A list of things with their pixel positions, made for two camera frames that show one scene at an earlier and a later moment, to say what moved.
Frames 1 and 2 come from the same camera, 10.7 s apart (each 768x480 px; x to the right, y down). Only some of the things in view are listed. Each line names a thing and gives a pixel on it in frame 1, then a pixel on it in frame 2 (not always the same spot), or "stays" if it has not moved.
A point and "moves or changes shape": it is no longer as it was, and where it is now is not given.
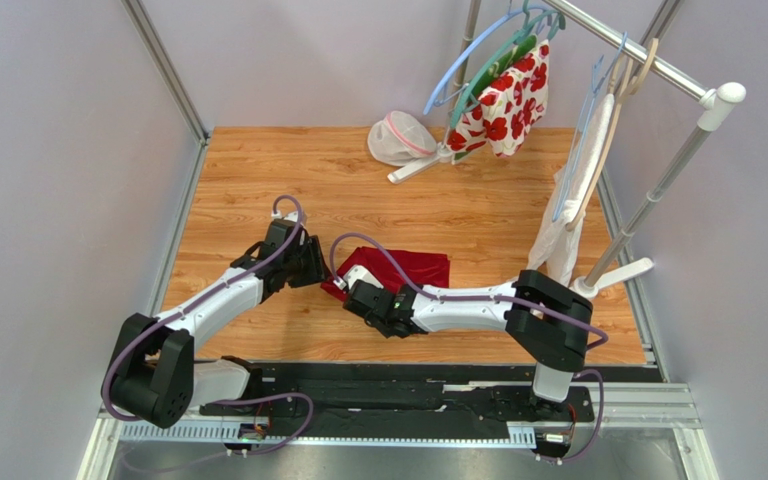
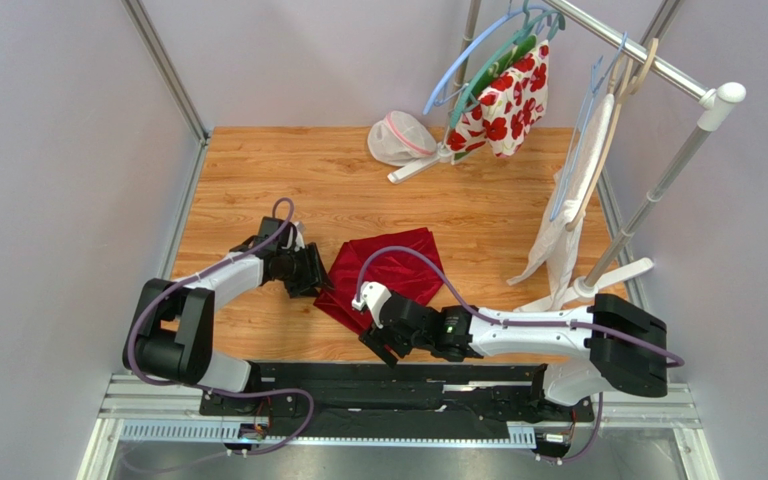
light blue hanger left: x=432 y=99 stays
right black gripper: x=360 y=296 → x=380 y=342
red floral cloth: x=507 y=106 stays
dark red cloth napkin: x=393 y=267 moves or changes shape
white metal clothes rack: x=719 y=97 stays
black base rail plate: x=414 y=396 stays
